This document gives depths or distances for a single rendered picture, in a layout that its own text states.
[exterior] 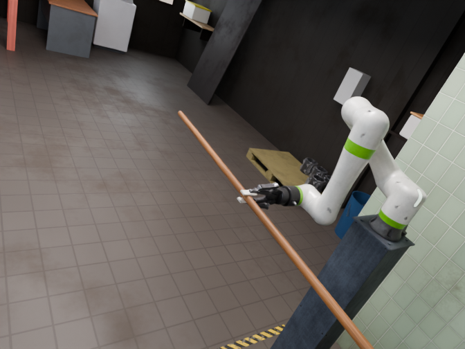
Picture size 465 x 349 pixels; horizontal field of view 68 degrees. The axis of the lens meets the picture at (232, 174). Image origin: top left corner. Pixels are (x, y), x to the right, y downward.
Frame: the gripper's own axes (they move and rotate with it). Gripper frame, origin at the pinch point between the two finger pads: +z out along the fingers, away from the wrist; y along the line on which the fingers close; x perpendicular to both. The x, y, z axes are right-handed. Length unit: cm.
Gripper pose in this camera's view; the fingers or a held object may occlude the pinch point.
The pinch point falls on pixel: (246, 196)
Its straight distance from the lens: 141.0
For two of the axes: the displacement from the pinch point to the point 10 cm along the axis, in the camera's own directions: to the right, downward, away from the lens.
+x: -4.5, -5.6, 7.0
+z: -8.3, -0.3, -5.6
